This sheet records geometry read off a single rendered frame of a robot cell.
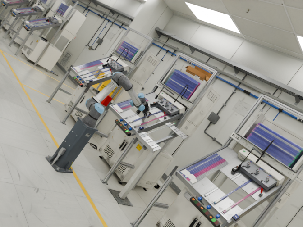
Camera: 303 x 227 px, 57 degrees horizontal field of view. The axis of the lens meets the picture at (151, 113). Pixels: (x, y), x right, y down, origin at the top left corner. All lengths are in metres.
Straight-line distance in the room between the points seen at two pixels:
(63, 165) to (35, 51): 4.80
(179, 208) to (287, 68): 3.01
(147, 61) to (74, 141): 2.32
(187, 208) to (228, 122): 2.29
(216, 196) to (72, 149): 1.48
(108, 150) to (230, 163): 1.76
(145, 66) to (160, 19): 2.30
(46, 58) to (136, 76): 3.38
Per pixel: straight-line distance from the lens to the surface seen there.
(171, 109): 3.58
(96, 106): 2.92
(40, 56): 7.54
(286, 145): 2.97
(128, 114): 3.60
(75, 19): 7.60
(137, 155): 3.59
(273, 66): 5.16
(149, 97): 3.97
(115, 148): 3.90
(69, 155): 3.02
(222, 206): 2.62
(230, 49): 5.67
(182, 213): 3.08
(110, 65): 4.77
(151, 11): 6.79
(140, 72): 4.80
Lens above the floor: 1.25
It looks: 4 degrees down
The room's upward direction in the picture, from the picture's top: 36 degrees clockwise
